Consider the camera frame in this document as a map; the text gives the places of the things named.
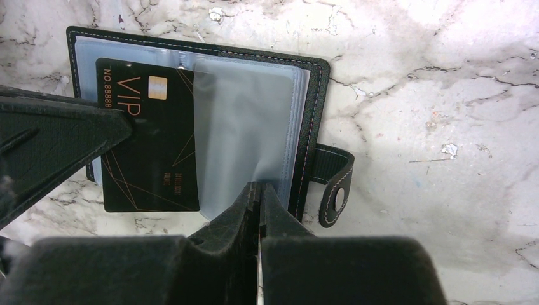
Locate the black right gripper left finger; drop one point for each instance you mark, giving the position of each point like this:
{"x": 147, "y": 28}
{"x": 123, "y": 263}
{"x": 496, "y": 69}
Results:
{"x": 215, "y": 265}

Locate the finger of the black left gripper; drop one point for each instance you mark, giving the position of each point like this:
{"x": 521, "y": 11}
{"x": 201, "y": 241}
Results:
{"x": 47, "y": 138}

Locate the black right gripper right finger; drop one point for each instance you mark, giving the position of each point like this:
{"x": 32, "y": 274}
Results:
{"x": 301, "y": 268}

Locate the black VIP card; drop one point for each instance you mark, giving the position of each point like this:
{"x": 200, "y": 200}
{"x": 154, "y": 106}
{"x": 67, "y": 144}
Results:
{"x": 154, "y": 169}

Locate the black leather card holder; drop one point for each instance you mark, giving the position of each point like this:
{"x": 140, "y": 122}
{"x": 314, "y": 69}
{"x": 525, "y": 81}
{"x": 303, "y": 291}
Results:
{"x": 257, "y": 115}

